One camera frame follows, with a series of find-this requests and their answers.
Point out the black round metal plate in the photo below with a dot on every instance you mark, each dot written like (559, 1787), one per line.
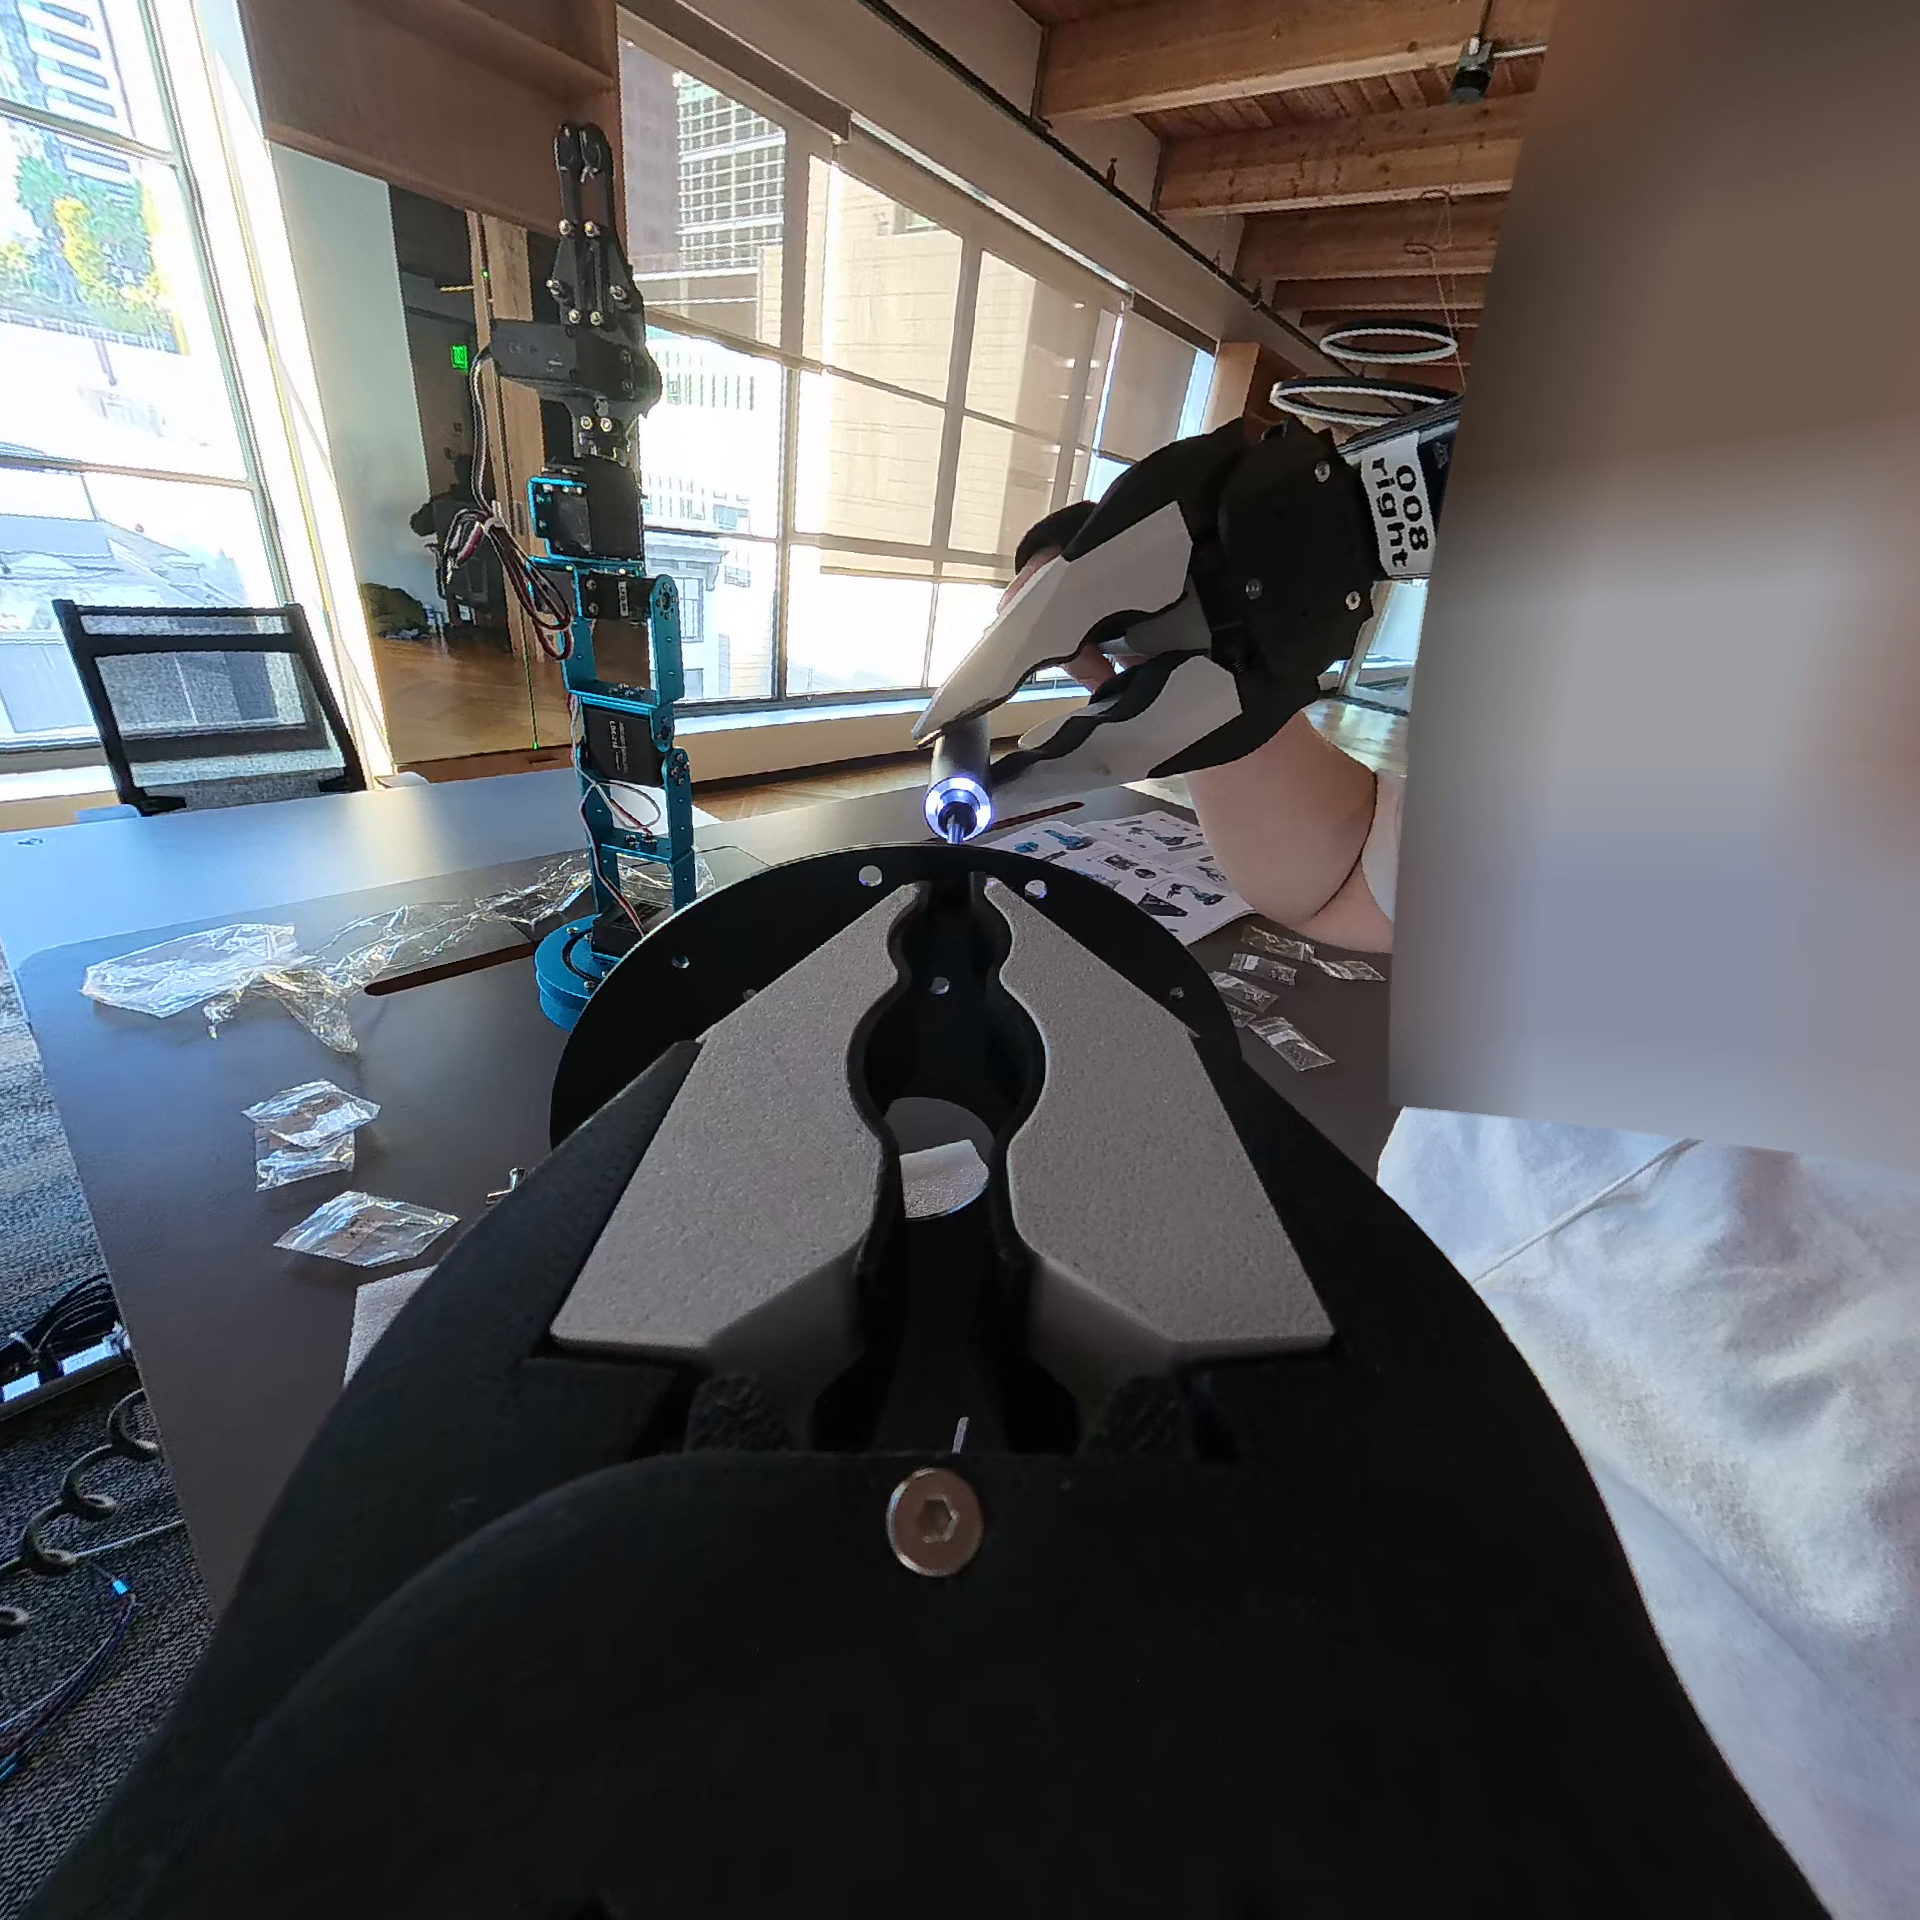
(780, 916)

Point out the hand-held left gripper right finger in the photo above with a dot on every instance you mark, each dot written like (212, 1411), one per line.
(1155, 1184)

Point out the clear small parts bag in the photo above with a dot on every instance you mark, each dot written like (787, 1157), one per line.
(313, 1114)
(369, 1229)
(306, 1162)

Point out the white foam sheet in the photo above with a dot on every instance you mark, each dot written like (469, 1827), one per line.
(383, 1328)

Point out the printed instruction sheet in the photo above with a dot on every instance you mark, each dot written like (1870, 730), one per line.
(1141, 869)

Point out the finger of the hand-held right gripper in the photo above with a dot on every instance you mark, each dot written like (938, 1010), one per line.
(1186, 704)
(1109, 579)

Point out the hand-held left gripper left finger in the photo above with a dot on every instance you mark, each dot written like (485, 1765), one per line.
(722, 1184)

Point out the person's white shirt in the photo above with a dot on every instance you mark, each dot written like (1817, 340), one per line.
(1724, 1426)

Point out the person's right forearm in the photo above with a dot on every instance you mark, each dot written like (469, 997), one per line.
(1307, 840)

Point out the black mesh office chair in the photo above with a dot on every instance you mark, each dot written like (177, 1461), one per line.
(195, 683)

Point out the blue black toy robot arm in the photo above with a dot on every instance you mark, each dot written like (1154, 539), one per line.
(601, 524)

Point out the cluster of tiny screw bags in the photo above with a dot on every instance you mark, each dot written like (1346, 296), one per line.
(1289, 1044)

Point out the black electric screwdriver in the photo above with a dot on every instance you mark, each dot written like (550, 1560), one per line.
(961, 764)

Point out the crumpled clear plastic wrap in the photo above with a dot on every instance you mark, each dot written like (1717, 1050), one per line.
(481, 916)
(181, 967)

